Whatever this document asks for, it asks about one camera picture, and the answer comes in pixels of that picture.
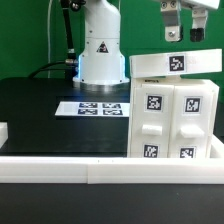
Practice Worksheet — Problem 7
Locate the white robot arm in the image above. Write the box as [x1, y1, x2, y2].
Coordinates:
[59, 0, 220, 91]

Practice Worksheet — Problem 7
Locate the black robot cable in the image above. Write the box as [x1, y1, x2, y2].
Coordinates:
[28, 0, 80, 80]

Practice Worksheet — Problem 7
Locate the white cabinet body box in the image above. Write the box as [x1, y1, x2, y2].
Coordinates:
[128, 78, 219, 159]

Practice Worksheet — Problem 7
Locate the white cable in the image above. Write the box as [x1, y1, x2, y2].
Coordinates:
[47, 0, 54, 79]

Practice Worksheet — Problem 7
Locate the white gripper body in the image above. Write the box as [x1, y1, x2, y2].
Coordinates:
[179, 0, 220, 10]

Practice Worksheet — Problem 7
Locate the white cabinet door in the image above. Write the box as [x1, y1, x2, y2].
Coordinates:
[168, 84, 213, 159]
[128, 84, 174, 158]

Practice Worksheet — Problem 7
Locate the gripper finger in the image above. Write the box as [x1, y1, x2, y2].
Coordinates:
[190, 8, 208, 42]
[160, 0, 182, 42]

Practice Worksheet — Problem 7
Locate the white marker base sheet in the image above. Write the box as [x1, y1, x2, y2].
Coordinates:
[55, 101, 130, 117]

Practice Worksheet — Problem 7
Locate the white cabinet top block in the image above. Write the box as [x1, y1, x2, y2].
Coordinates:
[130, 49, 222, 78]

